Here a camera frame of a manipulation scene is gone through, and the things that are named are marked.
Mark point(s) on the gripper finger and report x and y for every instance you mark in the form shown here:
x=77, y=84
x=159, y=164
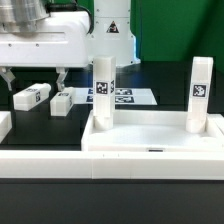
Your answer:
x=62, y=73
x=8, y=76

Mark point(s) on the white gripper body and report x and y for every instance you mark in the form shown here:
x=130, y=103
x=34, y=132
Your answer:
x=59, y=41

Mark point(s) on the white desk top tray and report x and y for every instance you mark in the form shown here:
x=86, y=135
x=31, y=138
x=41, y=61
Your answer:
x=153, y=131

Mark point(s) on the white front fence bar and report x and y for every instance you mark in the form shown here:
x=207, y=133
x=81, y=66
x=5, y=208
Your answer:
x=111, y=165

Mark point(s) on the white marker base bracket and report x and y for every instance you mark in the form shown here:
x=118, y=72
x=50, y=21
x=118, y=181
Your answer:
x=123, y=96

